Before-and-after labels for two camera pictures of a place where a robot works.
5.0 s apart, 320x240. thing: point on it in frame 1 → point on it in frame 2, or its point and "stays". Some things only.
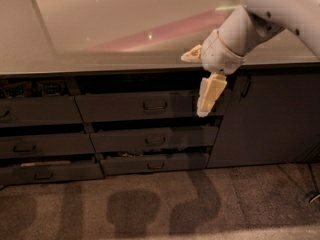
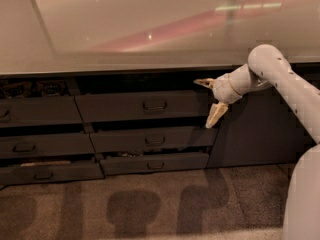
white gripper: (218, 56) → (222, 90)
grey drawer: (39, 110) stays
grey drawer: (45, 144) stays
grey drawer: (32, 173) stays
